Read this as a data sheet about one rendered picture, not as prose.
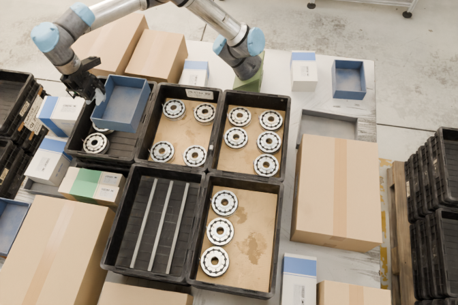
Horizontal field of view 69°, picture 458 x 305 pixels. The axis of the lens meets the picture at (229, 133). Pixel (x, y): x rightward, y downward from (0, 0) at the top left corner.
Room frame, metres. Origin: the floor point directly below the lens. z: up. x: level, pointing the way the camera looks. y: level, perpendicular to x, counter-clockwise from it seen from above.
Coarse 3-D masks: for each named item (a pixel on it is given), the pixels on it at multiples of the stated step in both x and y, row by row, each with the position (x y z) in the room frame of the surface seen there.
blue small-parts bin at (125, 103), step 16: (112, 80) 0.85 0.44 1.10; (128, 80) 0.83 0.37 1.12; (144, 80) 0.81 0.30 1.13; (112, 96) 0.79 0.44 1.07; (128, 96) 0.79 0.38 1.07; (144, 96) 0.76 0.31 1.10; (96, 112) 0.69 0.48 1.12; (112, 112) 0.72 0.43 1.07; (128, 112) 0.71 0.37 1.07; (112, 128) 0.64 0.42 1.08; (128, 128) 0.62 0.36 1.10
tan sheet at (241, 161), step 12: (228, 108) 0.85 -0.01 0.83; (252, 108) 0.84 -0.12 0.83; (252, 120) 0.78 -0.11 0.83; (252, 132) 0.72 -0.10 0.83; (276, 132) 0.71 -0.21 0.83; (252, 144) 0.66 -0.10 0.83; (228, 156) 0.61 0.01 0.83; (240, 156) 0.60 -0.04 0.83; (252, 156) 0.60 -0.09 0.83; (276, 156) 0.59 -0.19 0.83; (228, 168) 0.55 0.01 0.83; (240, 168) 0.55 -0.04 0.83; (252, 168) 0.54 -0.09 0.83
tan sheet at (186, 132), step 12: (192, 108) 0.87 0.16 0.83; (168, 120) 0.81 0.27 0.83; (180, 120) 0.81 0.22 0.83; (192, 120) 0.80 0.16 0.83; (168, 132) 0.75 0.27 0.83; (180, 132) 0.75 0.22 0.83; (192, 132) 0.74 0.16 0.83; (204, 132) 0.74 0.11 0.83; (180, 144) 0.68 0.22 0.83; (192, 144) 0.68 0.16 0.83; (204, 144) 0.67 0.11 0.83; (180, 156) 0.63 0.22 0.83
